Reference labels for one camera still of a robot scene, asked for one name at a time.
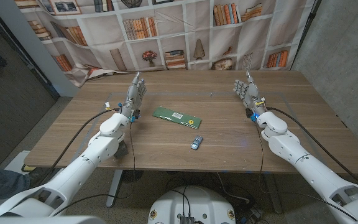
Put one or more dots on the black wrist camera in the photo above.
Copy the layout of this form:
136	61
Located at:
136	114
250	114

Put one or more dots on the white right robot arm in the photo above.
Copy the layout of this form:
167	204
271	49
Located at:
306	168

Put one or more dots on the grey table leg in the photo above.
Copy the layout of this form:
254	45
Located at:
273	193

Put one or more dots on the black backdrop stand pole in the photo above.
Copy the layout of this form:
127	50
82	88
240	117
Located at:
307	31

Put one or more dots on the printed bookshelf backdrop cloth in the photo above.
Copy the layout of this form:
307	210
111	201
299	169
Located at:
179	40

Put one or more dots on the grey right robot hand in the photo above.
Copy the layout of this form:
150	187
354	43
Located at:
250	93

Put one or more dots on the blue toy car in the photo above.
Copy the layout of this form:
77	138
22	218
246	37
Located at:
196	143

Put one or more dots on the white table leg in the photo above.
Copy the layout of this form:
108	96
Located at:
114	189

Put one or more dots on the yellow and black floor object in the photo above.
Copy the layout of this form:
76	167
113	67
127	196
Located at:
28	168

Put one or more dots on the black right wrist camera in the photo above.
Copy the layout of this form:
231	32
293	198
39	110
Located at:
250	114

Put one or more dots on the power strip on floor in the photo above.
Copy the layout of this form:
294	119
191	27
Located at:
255	213

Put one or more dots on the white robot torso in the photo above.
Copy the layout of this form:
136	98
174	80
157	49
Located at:
197	202

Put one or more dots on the white barcode sticker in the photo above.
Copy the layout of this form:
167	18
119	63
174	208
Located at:
177	115

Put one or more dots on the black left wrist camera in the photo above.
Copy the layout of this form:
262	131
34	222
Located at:
136	114

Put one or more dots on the white floor board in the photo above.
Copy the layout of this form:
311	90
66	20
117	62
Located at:
17	161

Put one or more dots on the black desk control box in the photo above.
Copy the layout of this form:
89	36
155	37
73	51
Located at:
121	150

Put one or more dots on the person's leg in jeans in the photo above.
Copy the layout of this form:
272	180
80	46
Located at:
2	183

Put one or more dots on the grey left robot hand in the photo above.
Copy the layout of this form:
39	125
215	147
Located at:
134	95

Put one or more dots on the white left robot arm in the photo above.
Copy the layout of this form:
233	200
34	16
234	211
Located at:
73	174

